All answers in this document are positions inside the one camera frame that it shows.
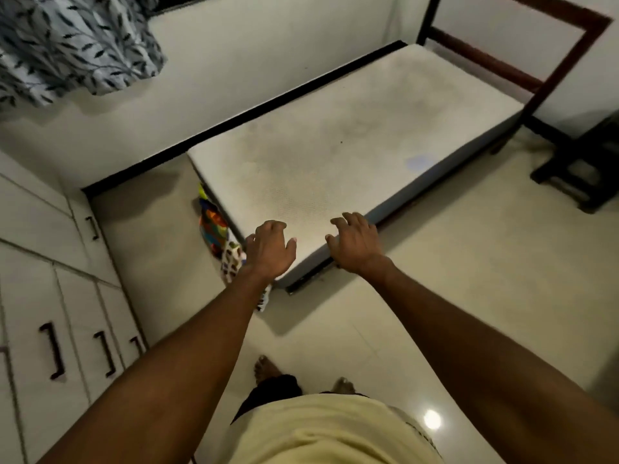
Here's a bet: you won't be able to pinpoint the person's right hand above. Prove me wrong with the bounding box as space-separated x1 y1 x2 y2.
325 212 393 276

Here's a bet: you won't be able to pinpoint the person's left hand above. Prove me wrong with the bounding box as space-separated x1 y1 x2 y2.
240 220 297 282

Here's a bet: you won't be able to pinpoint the person's right forearm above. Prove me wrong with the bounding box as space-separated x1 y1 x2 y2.
355 256 619 464

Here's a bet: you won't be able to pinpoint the person's left forearm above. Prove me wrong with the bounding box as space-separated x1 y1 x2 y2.
36 266 280 464

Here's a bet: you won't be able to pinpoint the colourful patterned cloth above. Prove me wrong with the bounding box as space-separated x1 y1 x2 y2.
197 183 272 313

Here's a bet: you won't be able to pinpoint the white foam mattress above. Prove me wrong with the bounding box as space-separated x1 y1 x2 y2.
188 43 526 290

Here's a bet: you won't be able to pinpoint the person's left foot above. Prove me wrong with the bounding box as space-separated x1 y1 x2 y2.
254 355 285 385

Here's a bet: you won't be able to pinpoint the black skirting strip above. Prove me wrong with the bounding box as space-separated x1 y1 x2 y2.
81 40 408 199

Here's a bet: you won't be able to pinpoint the black shorts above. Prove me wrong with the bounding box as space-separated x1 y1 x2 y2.
231 374 371 426

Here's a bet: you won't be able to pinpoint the cream shirt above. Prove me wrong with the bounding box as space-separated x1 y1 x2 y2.
226 393 444 464

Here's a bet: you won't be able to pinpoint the white drawer cabinet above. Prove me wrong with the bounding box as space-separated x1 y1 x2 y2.
0 150 148 464

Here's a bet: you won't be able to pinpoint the dark wooden stool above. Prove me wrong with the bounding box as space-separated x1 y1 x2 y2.
529 111 619 215

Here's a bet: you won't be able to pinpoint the leaf print curtain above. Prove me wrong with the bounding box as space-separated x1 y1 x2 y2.
0 0 167 109

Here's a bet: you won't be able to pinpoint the dark wooden bed frame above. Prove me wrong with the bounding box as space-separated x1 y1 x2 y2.
285 0 614 295

